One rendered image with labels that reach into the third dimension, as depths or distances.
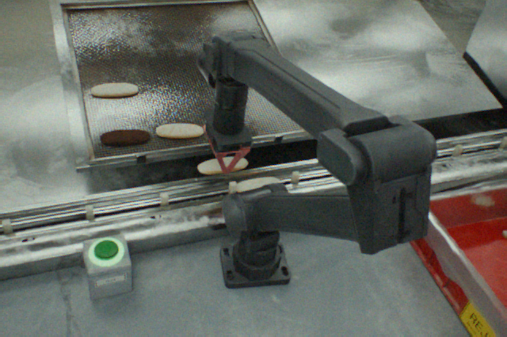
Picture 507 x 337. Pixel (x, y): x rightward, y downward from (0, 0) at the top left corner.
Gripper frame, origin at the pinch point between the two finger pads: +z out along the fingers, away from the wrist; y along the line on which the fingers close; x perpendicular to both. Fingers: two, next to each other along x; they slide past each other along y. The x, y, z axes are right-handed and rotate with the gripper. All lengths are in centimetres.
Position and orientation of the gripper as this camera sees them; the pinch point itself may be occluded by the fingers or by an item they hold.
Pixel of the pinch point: (223, 162)
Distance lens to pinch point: 103.9
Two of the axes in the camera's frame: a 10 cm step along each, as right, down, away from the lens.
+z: -1.2, 7.5, 6.5
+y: -3.3, -6.4, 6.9
